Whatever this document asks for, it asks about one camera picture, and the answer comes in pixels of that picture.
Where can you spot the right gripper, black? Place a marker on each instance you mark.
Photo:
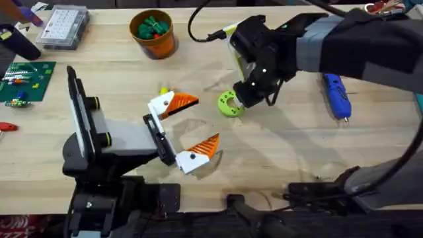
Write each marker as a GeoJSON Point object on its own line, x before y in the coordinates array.
{"type": "Point", "coordinates": [267, 53]}

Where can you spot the left gripper, grey and black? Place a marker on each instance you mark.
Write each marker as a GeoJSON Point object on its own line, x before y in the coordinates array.
{"type": "Point", "coordinates": [132, 137]}

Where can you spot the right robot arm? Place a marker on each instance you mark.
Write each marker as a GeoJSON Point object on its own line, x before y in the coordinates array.
{"type": "Point", "coordinates": [363, 43]}

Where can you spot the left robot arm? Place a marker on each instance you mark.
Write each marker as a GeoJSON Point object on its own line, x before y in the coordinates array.
{"type": "Point", "coordinates": [99, 172]}

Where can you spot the blue electric screwdriver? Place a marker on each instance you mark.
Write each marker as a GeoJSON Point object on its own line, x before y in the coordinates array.
{"type": "Point", "coordinates": [337, 96]}

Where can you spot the green disc with holes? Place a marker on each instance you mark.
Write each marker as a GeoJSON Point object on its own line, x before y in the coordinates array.
{"type": "Point", "coordinates": [226, 107]}

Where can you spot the black upright wrist plate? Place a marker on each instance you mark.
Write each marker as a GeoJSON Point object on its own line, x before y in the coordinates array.
{"type": "Point", "coordinates": [238, 61]}
{"type": "Point", "coordinates": [79, 109]}

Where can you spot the orange tub with green toys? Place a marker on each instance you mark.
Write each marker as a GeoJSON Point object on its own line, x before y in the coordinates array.
{"type": "Point", "coordinates": [153, 33]}

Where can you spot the clear plastic parts box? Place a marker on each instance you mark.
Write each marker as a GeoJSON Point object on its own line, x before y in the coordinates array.
{"type": "Point", "coordinates": [62, 26]}

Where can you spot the green board with toy blocks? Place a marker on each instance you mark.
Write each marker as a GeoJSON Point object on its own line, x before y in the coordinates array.
{"type": "Point", "coordinates": [29, 79]}

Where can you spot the small colourful toy blocks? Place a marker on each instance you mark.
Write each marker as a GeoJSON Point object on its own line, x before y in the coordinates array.
{"type": "Point", "coordinates": [16, 103]}

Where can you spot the teal object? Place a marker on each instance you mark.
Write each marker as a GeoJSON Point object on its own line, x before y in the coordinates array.
{"type": "Point", "coordinates": [419, 104]}

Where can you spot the black cylinder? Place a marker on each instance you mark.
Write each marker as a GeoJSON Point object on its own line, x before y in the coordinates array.
{"type": "Point", "coordinates": [20, 43]}

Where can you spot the red patterned bag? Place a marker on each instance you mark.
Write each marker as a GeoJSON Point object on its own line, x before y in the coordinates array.
{"type": "Point", "coordinates": [23, 226]}

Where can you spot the purple object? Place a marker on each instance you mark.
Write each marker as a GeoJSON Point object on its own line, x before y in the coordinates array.
{"type": "Point", "coordinates": [31, 15]}

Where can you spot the black rail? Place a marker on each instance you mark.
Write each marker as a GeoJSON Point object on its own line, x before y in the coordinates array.
{"type": "Point", "coordinates": [297, 226]}

